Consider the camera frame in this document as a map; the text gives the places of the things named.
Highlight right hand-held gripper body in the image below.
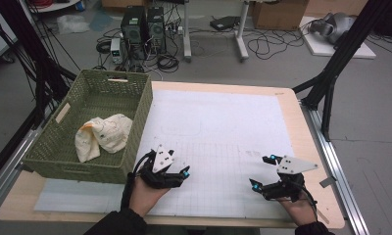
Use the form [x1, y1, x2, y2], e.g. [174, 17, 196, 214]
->
[262, 155, 319, 202]

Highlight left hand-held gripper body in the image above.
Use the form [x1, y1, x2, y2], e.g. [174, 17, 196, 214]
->
[139, 144, 184, 190]

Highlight cream printed cloth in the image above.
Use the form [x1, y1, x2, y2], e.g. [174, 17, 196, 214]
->
[73, 113, 133, 164]

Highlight green woven basket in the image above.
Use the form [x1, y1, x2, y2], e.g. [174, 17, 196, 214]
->
[22, 69, 154, 184]

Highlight person's right hand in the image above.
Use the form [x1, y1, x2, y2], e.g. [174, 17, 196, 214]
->
[276, 192, 318, 227]

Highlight person's left hand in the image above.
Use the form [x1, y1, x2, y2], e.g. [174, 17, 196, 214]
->
[128, 177, 171, 218]

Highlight white grid mat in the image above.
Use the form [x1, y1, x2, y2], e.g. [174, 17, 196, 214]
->
[33, 89, 308, 220]

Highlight white bench power supply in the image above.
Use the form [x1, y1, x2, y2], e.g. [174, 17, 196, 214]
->
[110, 37, 125, 66]

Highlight white desk leg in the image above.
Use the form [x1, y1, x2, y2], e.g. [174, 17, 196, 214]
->
[234, 0, 251, 63]
[182, 0, 193, 63]

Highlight white floor board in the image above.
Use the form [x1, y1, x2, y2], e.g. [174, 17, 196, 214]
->
[300, 16, 377, 60]

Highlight white power strip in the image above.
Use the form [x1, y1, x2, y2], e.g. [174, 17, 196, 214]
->
[164, 24, 185, 36]

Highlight black computer tower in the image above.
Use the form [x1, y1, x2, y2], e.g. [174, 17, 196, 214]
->
[146, 6, 168, 55]
[120, 5, 148, 61]

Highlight black flat device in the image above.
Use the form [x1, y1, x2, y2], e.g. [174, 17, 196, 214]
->
[209, 15, 241, 32]

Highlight large cardboard box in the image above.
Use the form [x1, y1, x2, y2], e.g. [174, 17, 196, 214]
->
[251, 0, 310, 31]

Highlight teal floor sheet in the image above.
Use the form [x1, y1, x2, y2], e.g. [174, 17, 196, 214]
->
[88, 10, 116, 32]

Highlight clear plastic bag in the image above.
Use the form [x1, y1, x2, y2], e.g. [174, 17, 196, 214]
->
[56, 14, 91, 35]

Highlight right hand-held gripper cable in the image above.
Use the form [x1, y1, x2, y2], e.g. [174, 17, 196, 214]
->
[298, 180, 319, 223]

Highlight grey metal bracket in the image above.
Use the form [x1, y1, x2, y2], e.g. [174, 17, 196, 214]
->
[318, 175, 338, 189]

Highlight aluminium rail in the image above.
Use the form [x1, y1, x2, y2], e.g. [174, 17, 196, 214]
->
[300, 101, 370, 235]
[0, 126, 43, 213]

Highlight coiled black cable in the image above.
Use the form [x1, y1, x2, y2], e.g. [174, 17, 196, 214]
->
[156, 53, 180, 73]

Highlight tangled black floor cable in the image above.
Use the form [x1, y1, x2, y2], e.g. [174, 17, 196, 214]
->
[246, 28, 306, 61]

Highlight black frame stand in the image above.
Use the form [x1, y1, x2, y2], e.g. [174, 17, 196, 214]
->
[0, 0, 78, 184]
[291, 0, 392, 142]

